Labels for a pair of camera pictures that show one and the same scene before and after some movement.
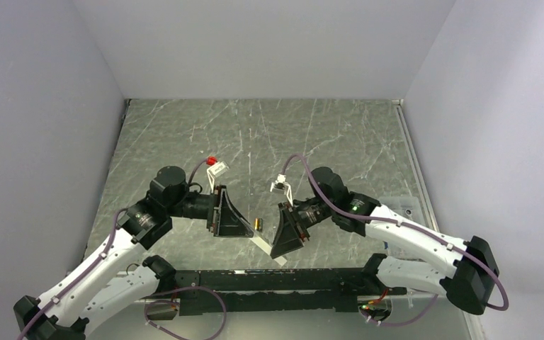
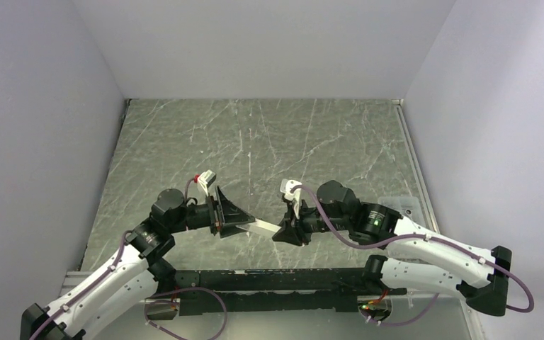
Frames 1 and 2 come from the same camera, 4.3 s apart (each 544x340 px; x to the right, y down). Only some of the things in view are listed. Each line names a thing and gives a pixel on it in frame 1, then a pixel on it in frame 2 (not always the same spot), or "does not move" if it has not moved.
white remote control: (263, 244) to (260, 228)
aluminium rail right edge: (416, 165) does not move
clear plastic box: (407, 207) does not move
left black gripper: (230, 222) does not move
